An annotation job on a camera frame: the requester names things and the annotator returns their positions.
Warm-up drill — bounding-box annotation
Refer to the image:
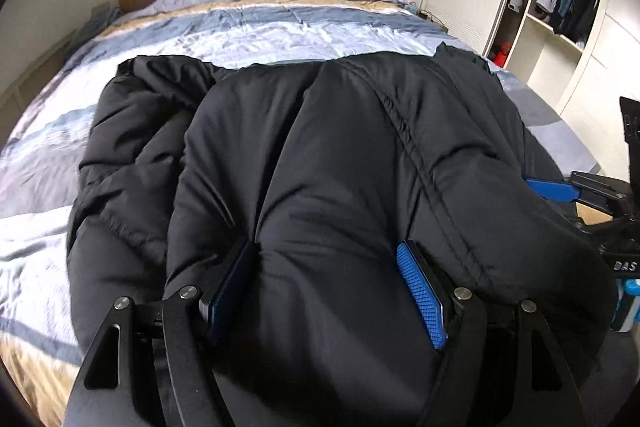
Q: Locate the white wardrobe with shelves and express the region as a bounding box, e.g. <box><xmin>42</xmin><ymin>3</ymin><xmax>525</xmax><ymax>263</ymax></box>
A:
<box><xmin>422</xmin><ymin>0</ymin><xmax>639</xmax><ymax>178</ymax></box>

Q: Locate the striped blue yellow duvet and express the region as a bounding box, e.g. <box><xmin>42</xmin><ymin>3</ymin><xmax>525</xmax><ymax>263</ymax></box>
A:
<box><xmin>0</xmin><ymin>0</ymin><xmax>601</xmax><ymax>427</ymax></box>

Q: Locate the red item on shelf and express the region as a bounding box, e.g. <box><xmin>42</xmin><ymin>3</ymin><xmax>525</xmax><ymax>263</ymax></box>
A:
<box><xmin>489</xmin><ymin>42</ymin><xmax>512</xmax><ymax>68</ymax></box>

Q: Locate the black puffer jacket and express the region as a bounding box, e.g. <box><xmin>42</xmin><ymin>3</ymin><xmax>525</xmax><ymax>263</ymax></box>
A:
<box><xmin>67</xmin><ymin>46</ymin><xmax>616</xmax><ymax>426</ymax></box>

